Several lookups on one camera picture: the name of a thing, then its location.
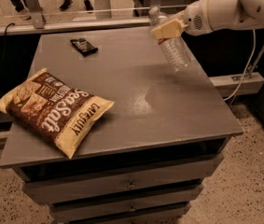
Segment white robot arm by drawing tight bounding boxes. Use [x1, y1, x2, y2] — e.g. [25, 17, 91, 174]
[152, 0, 264, 39]

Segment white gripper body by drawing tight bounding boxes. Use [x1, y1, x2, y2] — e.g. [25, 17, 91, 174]
[184, 0, 213, 36]

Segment middle grey drawer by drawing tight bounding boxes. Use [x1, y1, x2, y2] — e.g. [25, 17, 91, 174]
[49, 184, 204, 224]

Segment white cable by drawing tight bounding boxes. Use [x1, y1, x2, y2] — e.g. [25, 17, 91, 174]
[223, 28, 257, 102]

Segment person with light shoe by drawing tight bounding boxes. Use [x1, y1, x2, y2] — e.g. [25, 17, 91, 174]
[4, 0, 32, 21]

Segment top grey drawer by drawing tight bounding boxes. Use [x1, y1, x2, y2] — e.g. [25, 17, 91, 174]
[23, 154, 223, 204]

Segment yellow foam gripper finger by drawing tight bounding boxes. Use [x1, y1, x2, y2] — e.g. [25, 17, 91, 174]
[151, 19, 188, 39]
[160, 11, 184, 21]

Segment sea salt chips bag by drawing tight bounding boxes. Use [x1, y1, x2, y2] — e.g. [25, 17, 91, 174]
[0, 68, 114, 158]

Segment grey drawer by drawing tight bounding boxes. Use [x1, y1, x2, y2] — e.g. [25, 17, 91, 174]
[65, 202, 191, 224]
[23, 154, 223, 204]
[49, 184, 204, 224]

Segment black cable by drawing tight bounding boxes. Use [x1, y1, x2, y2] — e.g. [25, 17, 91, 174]
[0, 22, 16, 126]

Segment small black snack packet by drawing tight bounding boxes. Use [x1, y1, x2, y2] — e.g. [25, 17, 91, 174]
[70, 38, 98, 57]

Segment grey drawer cabinet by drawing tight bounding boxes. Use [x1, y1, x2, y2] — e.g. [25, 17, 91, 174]
[0, 24, 244, 224]

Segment metal guard rail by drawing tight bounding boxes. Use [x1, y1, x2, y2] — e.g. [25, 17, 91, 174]
[0, 0, 201, 37]

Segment clear plastic water bottle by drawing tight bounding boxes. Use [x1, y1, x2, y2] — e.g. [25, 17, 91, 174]
[149, 7, 190, 72]

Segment bottom grey drawer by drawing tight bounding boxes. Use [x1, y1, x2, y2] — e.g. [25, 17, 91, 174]
[65, 202, 191, 224]

